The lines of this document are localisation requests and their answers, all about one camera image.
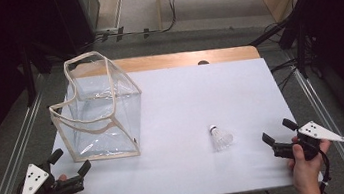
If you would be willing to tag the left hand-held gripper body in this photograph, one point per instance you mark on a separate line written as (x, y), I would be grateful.
(46, 189)

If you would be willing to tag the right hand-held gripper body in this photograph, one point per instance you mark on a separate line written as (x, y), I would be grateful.
(319, 132)

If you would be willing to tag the white feather shuttlecock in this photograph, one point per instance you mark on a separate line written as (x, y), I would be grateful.
(221, 138)

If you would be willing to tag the clear plastic bag beige trim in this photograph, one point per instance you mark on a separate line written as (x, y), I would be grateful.
(99, 120)

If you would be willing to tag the person's right hand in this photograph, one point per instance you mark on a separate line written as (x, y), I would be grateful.
(306, 173)

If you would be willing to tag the white table mat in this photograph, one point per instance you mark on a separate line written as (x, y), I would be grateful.
(195, 114)

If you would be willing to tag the black tripod stand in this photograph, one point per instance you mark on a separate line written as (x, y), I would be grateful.
(293, 34)

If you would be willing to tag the black cabinet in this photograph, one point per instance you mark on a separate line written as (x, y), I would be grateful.
(78, 15)

